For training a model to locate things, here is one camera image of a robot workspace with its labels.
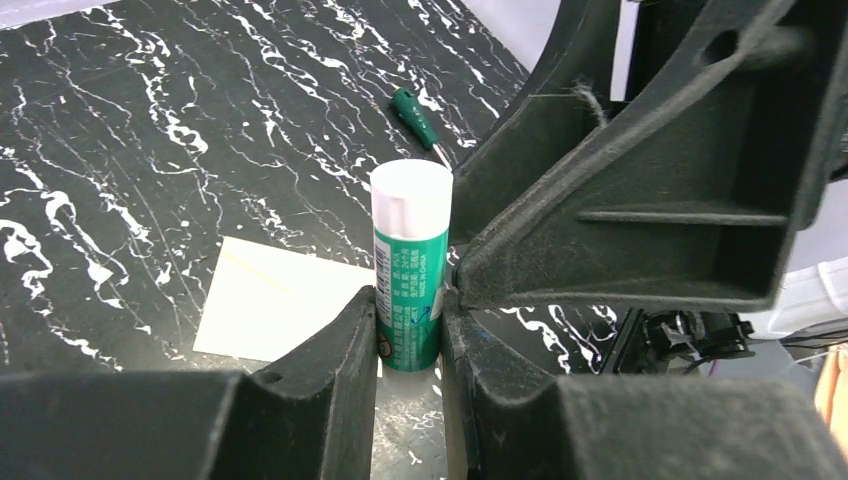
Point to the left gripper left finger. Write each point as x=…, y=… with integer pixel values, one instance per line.
x=308, y=415

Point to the green handled screwdriver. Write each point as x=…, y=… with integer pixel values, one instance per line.
x=410, y=110

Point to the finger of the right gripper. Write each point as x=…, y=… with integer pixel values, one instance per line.
x=561, y=102
x=690, y=195

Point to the white envelope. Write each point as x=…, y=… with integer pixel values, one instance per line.
x=265, y=301

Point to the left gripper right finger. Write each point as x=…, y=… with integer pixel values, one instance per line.
x=505, y=418

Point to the white green glue stick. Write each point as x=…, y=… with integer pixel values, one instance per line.
x=411, y=203

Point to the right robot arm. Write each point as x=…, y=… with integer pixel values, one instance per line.
x=806, y=296

